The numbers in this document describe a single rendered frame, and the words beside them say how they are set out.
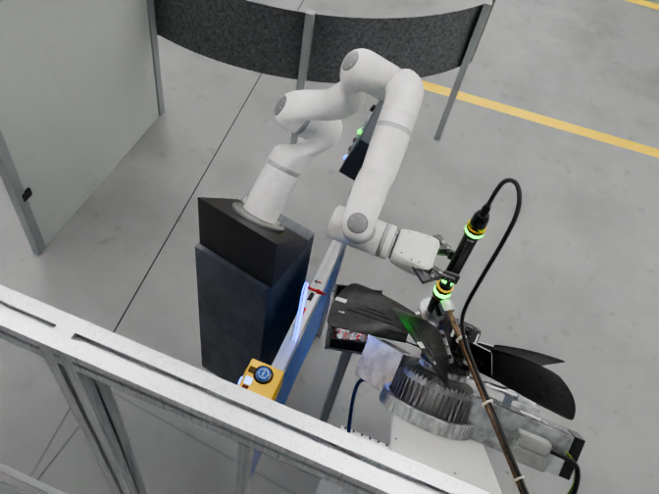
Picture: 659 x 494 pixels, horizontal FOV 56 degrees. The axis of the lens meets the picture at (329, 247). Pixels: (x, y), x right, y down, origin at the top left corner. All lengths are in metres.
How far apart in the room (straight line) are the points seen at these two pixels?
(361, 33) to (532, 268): 1.58
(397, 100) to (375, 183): 0.23
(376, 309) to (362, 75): 0.64
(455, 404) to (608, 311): 2.08
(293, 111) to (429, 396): 0.93
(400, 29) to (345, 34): 0.28
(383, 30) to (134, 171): 1.57
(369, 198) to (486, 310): 2.04
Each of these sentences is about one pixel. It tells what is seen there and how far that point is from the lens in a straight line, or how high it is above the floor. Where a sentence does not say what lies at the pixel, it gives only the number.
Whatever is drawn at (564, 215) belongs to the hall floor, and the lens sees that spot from 3.99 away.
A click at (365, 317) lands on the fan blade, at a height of 1.18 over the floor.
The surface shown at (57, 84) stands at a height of 0.76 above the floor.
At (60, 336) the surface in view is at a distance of 0.71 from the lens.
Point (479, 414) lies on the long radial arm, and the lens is 1.77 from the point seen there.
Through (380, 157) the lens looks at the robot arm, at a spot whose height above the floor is 1.64.
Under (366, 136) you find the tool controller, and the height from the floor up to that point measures 1.25.
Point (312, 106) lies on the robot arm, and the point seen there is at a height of 1.43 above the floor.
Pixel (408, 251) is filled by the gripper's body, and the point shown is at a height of 1.53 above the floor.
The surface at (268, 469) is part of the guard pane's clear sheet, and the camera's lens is 0.78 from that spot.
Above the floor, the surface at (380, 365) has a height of 1.01.
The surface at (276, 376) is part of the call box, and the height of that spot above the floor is 1.07.
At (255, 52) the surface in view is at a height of 0.67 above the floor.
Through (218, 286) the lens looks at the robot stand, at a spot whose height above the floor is 0.77.
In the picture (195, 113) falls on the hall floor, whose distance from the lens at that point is 3.99.
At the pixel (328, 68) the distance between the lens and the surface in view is 3.35.
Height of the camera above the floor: 2.65
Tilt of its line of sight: 53 degrees down
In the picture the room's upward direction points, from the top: 13 degrees clockwise
